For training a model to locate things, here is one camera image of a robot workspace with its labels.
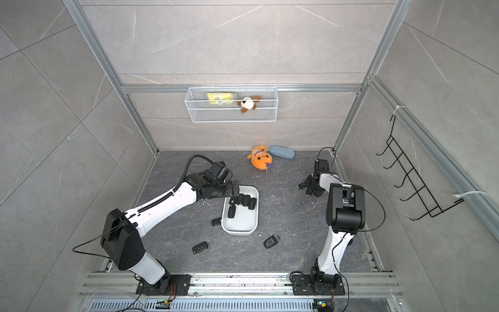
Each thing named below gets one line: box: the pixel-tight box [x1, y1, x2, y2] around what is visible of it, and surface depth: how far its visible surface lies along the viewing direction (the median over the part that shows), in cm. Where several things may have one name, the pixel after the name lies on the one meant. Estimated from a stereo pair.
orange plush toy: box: [246, 144, 273, 174], surface depth 109 cm
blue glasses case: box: [268, 144, 296, 160], surface depth 120 cm
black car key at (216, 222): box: [211, 217, 222, 227], surface depth 91 cm
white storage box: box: [220, 185, 260, 236], surface depth 93 cm
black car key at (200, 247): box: [191, 241, 209, 255], surface depth 83 cm
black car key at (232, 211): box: [227, 204, 236, 219], surface depth 94 cm
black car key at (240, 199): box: [236, 193, 245, 207], surface depth 97 cm
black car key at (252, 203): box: [248, 197, 256, 210], surface depth 97 cm
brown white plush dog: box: [236, 95, 262, 116], surface depth 87 cm
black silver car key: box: [263, 233, 281, 249], surface depth 85 cm
